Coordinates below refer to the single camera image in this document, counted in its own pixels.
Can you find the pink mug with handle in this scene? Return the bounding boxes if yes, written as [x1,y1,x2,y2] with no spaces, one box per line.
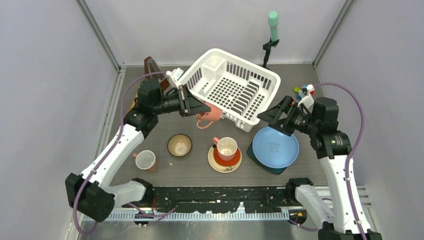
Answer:
[195,102,222,129]

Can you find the wooden rolling pin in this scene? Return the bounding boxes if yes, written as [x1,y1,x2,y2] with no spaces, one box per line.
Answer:
[130,96,138,109]

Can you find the dark green square plate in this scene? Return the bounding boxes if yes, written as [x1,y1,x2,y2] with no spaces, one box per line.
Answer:
[247,142,287,175]

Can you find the cream patterned plate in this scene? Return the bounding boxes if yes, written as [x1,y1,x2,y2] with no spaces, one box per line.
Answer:
[207,145,243,173]

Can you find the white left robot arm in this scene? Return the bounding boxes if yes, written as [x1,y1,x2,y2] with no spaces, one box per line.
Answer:
[65,78,211,223]

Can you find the orange saucer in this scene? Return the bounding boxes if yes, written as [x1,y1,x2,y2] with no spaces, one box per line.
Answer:
[213,147,242,167]

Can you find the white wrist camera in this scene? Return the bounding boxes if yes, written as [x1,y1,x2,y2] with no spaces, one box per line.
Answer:
[165,67,184,88]
[298,95,314,112]

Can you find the white mug pink handle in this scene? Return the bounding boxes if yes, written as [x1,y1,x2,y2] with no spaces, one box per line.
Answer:
[132,150,158,173]

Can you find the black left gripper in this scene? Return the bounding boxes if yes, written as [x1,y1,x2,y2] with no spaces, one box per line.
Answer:
[152,84,211,118]

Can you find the green microphone on stand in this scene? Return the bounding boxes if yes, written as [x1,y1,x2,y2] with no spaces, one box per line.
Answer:
[262,11,280,69]

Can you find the white plastic dish rack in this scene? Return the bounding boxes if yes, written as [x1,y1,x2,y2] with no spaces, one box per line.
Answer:
[178,48,281,133]

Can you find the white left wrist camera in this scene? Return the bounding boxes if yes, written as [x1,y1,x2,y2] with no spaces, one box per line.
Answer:
[165,67,184,88]

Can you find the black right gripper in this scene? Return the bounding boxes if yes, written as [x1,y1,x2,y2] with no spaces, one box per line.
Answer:
[257,94,320,137]

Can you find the pink cup white inside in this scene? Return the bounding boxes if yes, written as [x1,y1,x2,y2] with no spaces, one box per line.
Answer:
[212,137,238,161]

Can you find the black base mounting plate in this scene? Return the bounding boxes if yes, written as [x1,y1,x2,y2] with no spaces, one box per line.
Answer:
[133,186,301,214]

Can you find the brown ceramic bowl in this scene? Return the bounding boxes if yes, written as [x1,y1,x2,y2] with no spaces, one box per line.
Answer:
[167,133,193,158]

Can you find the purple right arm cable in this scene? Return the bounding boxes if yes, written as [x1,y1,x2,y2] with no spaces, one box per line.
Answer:
[288,82,369,240]

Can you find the brown wooden metronome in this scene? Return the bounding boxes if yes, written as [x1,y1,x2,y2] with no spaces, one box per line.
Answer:
[144,56,170,93]

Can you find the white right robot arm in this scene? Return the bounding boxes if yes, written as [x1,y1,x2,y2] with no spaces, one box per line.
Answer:
[257,95,383,240]

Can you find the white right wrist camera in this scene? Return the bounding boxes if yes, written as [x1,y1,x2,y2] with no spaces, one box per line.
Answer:
[298,95,314,112]

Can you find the light blue plate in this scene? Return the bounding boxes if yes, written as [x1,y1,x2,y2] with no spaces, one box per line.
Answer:
[252,127,300,169]

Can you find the colourful toy blocks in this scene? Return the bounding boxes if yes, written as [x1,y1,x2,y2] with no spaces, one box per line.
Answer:
[293,84,315,100]

